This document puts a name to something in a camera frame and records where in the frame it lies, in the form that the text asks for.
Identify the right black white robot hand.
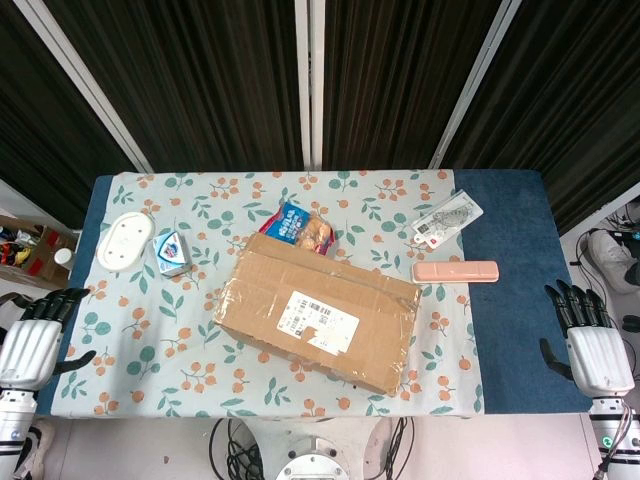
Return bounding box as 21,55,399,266
538,280,637,400

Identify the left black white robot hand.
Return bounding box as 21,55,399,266
0,287,97,393

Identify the brown cardboard shipping box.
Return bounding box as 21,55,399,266
212,232,424,399

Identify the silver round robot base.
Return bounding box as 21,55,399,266
274,433,352,480

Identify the open cardboard box with clutter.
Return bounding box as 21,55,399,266
0,214,79,292

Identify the small white-blue milk carton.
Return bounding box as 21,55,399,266
152,230,194,279

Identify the white black shoe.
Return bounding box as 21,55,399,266
18,418,55,480

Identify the grey white shoe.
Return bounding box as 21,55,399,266
587,227,640,295

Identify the floral patterned tablecloth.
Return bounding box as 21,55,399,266
49,169,487,419

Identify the white oval soap dish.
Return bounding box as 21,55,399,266
95,211,157,273

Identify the pink rectangular case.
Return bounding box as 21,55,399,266
410,259,501,286

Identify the clear plastic blister pack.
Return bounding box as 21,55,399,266
410,189,485,248

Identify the dark pleated curtain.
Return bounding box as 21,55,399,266
321,0,502,171
449,0,640,236
43,0,306,174
0,0,142,229

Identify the blue cookie snack bag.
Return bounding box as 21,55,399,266
258,199,336,257

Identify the thin black floor cable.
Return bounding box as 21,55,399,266
569,227,617,304

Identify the black cable bundle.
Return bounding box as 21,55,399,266
208,418,264,480

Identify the slanted white frame post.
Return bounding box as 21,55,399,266
428,0,522,170
13,0,153,173

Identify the upright white frame post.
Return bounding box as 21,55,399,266
293,0,327,170

